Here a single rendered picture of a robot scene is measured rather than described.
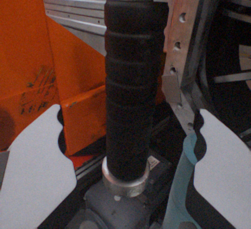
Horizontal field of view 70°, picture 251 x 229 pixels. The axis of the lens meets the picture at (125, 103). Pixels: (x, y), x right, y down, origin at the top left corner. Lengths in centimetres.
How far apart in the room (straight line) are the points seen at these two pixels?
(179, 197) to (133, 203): 29
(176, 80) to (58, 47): 24
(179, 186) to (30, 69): 31
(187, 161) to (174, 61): 18
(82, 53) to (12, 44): 15
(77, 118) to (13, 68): 19
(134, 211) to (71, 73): 39
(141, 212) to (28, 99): 40
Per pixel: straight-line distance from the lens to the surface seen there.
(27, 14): 36
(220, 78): 43
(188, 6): 33
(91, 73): 47
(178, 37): 33
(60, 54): 41
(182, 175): 27
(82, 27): 94
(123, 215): 55
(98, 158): 85
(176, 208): 31
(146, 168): 17
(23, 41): 36
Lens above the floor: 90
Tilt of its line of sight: 31 degrees down
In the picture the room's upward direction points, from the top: 3 degrees clockwise
